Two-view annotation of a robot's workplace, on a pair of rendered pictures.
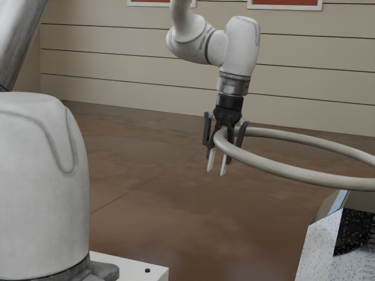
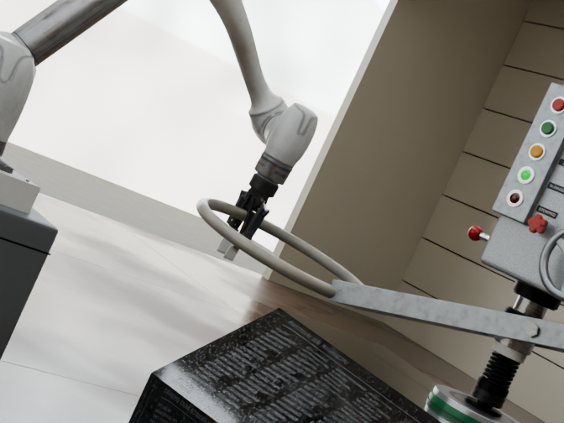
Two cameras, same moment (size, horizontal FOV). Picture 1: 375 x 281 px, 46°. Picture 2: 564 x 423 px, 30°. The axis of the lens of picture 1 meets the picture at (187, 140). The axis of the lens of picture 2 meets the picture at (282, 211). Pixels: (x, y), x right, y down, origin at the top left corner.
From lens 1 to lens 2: 1.97 m
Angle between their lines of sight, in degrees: 34
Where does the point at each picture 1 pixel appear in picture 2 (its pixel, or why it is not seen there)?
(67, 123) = (19, 60)
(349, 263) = (233, 341)
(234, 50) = (274, 130)
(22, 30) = (62, 25)
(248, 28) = (294, 114)
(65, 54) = (457, 263)
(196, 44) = (259, 120)
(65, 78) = not seen: hidden behind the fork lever
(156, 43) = not seen: outside the picture
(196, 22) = (268, 99)
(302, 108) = not seen: outside the picture
